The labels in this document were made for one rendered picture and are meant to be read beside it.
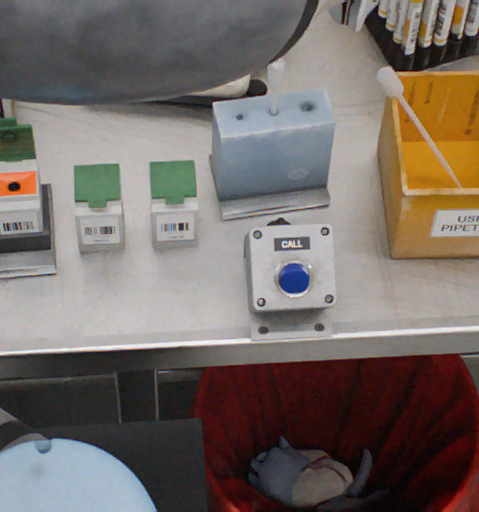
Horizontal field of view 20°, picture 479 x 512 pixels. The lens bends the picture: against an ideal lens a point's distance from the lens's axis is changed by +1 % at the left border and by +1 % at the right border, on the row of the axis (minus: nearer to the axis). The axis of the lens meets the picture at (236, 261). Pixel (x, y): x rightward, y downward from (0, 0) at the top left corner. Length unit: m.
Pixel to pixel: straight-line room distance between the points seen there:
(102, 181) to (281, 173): 0.16
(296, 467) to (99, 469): 1.07
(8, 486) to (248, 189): 0.52
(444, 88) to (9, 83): 0.79
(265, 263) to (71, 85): 0.65
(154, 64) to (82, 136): 0.81
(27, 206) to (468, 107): 0.41
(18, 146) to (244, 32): 0.68
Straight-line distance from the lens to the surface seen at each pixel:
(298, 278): 1.10
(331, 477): 1.80
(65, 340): 1.15
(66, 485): 0.76
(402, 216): 1.15
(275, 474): 1.80
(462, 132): 1.27
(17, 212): 1.14
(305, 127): 1.15
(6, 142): 1.15
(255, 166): 1.18
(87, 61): 0.46
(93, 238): 1.18
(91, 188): 1.15
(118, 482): 0.76
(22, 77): 0.47
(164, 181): 1.15
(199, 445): 1.01
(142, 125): 1.28
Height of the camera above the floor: 1.86
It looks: 56 degrees down
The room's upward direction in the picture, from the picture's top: 3 degrees clockwise
